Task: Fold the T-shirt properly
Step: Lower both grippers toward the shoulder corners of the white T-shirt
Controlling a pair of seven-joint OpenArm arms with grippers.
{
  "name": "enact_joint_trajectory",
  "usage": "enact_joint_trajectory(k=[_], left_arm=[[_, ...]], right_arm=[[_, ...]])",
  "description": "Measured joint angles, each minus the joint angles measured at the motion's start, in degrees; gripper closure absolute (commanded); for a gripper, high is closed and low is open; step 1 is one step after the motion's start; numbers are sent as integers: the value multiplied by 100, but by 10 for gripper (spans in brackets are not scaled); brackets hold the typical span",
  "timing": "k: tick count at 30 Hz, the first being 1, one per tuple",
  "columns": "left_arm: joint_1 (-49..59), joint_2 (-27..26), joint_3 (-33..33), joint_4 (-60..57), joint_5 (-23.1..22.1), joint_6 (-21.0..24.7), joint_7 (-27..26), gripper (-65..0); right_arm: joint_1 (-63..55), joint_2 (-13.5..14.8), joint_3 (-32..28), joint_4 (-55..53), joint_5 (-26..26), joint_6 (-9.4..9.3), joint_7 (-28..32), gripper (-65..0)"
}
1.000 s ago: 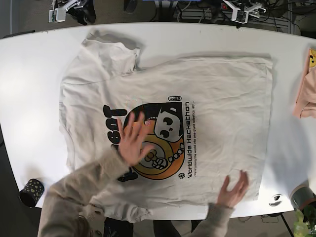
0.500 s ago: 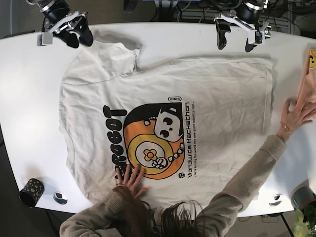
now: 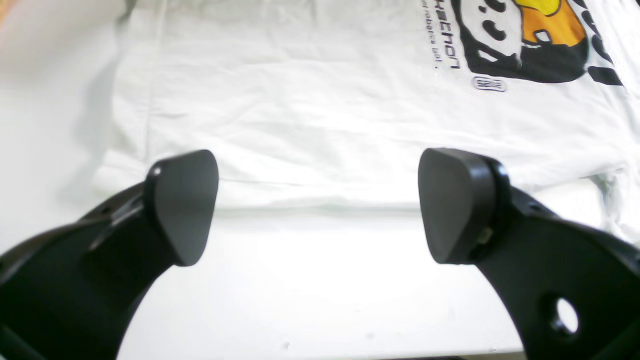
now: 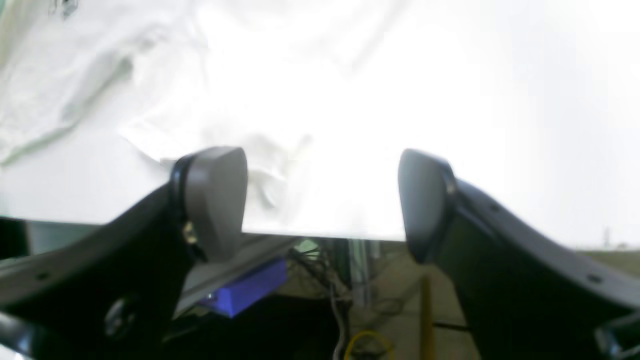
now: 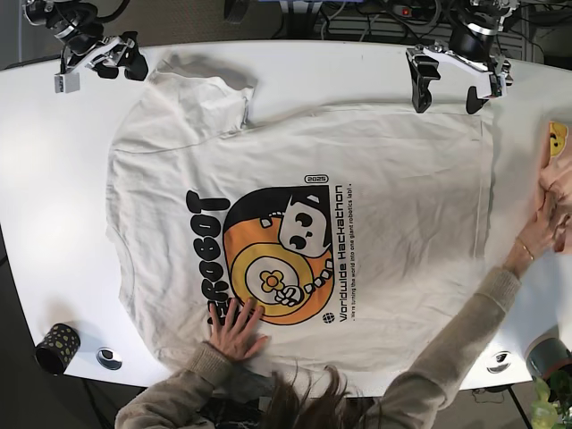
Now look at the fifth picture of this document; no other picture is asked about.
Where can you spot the silver table grommet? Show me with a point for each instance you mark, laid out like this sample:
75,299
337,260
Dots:
498,362
109,359

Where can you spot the right beige sweater forearm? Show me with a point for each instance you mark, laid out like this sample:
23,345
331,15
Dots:
415,397

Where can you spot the person's left hand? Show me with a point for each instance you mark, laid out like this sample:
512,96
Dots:
238,338

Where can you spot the right silver table grommet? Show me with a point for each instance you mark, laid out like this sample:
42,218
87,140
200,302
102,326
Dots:
498,362

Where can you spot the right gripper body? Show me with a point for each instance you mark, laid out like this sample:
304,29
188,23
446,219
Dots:
77,25

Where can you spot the white printed robot T-shirt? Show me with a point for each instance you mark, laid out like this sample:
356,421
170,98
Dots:
359,228

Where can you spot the person's right hand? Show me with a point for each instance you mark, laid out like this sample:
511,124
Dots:
545,229

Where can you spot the person's brown hair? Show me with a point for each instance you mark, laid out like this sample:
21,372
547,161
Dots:
289,409

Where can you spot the grey plant pot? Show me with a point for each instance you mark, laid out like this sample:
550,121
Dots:
547,355

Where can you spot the black gold spotted cup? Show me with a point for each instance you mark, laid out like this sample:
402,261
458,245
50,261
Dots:
57,349

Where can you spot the peach pink T-shirt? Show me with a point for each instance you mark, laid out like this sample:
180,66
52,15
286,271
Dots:
555,180

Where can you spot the left silver table grommet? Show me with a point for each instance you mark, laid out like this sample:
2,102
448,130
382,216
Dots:
109,359

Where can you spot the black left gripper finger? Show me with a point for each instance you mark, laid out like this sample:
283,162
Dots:
479,95
422,87

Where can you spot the green potted plant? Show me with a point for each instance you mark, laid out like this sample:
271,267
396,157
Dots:
552,407

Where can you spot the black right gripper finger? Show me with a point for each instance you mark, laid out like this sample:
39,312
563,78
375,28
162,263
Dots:
67,82
122,53

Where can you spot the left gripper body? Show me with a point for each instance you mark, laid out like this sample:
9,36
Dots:
475,25

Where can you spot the left beige sweater forearm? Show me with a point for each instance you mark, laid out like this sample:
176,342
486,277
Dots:
175,402

